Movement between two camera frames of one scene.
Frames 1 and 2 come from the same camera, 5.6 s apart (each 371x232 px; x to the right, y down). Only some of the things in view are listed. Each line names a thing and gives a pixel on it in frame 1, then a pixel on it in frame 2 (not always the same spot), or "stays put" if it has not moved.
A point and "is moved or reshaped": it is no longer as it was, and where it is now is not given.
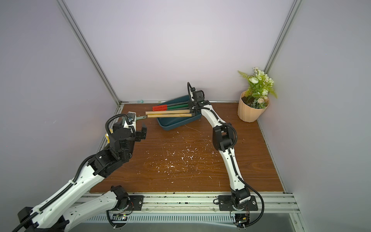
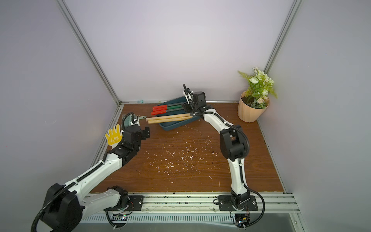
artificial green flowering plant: [260, 87] stays put
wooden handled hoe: [169, 115] is moved or reshaped
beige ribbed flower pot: [248, 113] stays put
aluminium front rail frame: [274, 208] stays put
